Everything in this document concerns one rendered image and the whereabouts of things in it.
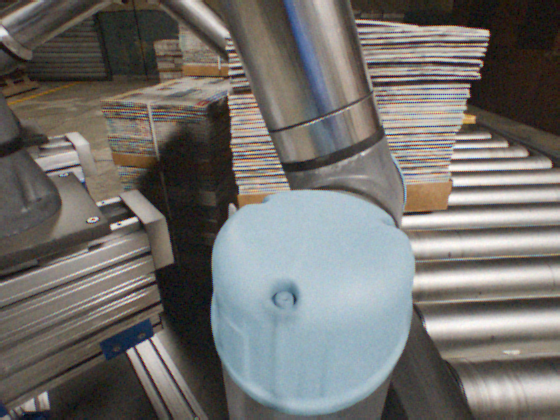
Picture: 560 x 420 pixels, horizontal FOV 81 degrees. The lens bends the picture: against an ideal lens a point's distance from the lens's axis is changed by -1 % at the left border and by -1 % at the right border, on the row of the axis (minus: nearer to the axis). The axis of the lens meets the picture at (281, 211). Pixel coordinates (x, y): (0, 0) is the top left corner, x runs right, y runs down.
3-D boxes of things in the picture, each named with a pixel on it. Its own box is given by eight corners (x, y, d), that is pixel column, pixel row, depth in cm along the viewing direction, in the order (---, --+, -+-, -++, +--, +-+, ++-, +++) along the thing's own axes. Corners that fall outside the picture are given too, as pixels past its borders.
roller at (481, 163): (323, 178, 70) (324, 157, 67) (533, 172, 73) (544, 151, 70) (327, 191, 66) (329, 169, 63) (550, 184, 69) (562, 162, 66)
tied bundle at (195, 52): (182, 76, 155) (175, 20, 144) (210, 69, 180) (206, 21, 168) (259, 79, 146) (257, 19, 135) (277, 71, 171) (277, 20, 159)
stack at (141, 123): (146, 293, 146) (94, 99, 106) (238, 185, 245) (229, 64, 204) (227, 309, 138) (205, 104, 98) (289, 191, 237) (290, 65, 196)
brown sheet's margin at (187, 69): (183, 74, 155) (181, 64, 152) (210, 68, 179) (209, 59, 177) (259, 77, 146) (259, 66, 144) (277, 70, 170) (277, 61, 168)
